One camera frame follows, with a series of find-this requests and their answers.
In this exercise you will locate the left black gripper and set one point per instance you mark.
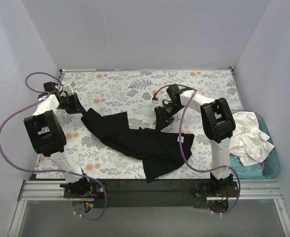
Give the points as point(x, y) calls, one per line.
point(73, 103)

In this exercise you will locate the floral patterned table mat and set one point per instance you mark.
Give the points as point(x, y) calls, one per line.
point(131, 92)

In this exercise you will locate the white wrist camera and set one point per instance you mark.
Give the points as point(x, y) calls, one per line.
point(66, 90)
point(159, 101)

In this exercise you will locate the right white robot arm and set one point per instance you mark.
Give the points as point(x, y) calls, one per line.
point(218, 125)

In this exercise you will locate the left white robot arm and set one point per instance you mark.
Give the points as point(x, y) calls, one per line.
point(48, 139)

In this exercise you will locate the white t shirt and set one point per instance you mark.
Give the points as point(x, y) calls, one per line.
point(249, 143)

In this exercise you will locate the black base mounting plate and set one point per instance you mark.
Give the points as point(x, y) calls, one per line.
point(200, 193)

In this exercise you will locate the aluminium frame rail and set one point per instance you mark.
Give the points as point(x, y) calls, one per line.
point(248, 189)

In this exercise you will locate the teal plastic bin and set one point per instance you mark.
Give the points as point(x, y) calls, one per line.
point(268, 169)

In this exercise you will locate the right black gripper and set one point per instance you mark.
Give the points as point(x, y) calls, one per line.
point(164, 112)

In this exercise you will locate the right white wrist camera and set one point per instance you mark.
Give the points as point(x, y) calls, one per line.
point(159, 101)

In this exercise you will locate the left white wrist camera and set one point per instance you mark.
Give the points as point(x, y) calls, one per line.
point(66, 90)

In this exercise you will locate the black t shirt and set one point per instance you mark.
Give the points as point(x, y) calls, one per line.
point(159, 151)

